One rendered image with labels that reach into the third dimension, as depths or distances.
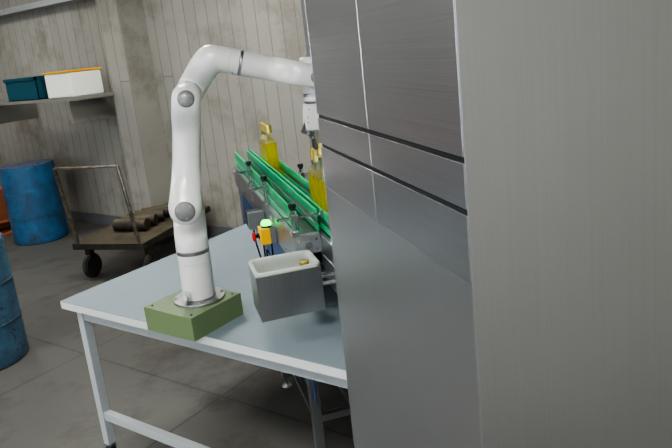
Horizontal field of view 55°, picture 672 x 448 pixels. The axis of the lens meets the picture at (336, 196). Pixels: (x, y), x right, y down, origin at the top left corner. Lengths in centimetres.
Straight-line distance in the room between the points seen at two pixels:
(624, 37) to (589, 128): 12
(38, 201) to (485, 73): 683
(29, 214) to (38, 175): 42
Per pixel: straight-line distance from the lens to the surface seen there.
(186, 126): 232
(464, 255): 82
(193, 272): 244
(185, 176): 235
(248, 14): 571
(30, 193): 740
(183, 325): 241
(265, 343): 229
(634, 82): 90
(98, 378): 323
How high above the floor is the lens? 172
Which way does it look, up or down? 13 degrees down
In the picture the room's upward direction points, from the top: 6 degrees counter-clockwise
